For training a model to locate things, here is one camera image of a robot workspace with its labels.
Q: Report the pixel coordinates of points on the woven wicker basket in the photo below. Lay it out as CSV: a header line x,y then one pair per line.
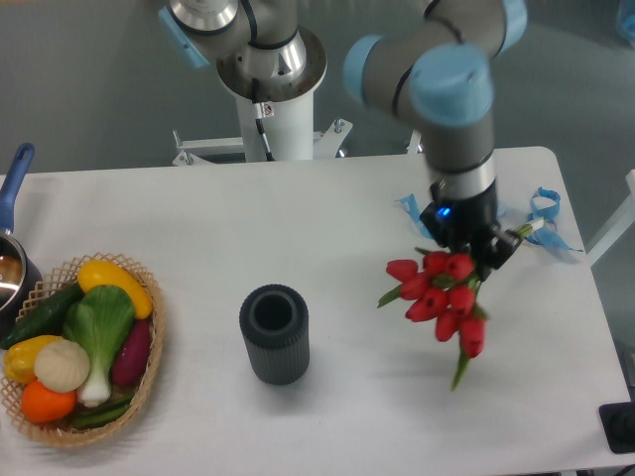
x,y
60,434

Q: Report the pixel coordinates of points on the dark grey ribbed vase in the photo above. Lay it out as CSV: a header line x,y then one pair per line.
x,y
274,322

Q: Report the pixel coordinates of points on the black device at edge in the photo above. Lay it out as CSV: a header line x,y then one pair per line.
x,y
618,425

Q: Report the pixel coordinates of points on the green bok choy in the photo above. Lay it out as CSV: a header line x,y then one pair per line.
x,y
100,324

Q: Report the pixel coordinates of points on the white garlic bulb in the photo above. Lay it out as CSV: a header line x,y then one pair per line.
x,y
62,366

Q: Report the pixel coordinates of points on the white frame at right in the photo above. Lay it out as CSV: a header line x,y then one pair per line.
x,y
614,227

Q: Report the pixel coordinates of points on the orange fruit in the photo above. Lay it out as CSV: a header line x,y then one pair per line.
x,y
42,405

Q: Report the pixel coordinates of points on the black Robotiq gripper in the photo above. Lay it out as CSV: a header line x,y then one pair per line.
x,y
470,223

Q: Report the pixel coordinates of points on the yellow bell pepper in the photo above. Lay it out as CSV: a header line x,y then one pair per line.
x,y
19,359

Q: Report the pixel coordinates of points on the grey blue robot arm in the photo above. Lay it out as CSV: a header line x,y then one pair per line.
x,y
436,82

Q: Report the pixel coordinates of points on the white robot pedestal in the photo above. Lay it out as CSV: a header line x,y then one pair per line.
x,y
274,96

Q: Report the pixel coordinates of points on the blue ribbon strip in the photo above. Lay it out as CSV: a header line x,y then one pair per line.
x,y
411,207

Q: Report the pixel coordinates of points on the red tulip bouquet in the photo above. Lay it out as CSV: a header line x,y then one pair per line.
x,y
443,288

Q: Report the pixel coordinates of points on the blue handled saucepan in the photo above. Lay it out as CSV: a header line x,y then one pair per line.
x,y
18,273

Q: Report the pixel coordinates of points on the purple sweet potato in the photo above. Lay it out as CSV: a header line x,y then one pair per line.
x,y
130,363

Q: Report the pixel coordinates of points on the dark green cucumber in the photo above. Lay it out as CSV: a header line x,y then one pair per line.
x,y
46,318

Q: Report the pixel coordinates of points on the green bean pods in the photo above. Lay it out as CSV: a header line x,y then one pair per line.
x,y
102,415

